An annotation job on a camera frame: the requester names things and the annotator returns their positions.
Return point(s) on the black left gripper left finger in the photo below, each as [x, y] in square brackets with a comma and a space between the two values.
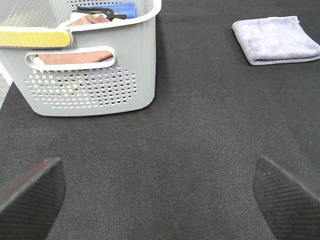
[30, 204]

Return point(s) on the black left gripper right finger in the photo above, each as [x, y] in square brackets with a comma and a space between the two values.
[288, 200]

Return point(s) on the lavender towel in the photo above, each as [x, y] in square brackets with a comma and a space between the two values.
[275, 40]

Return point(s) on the black fabric table mat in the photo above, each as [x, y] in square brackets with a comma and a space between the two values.
[181, 168]

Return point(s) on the grey perforated plastic basket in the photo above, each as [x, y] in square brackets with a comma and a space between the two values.
[126, 82]

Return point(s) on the brown towel in basket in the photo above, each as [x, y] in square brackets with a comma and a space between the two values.
[78, 58]

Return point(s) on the blue towel in basket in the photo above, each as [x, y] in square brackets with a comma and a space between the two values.
[125, 8]

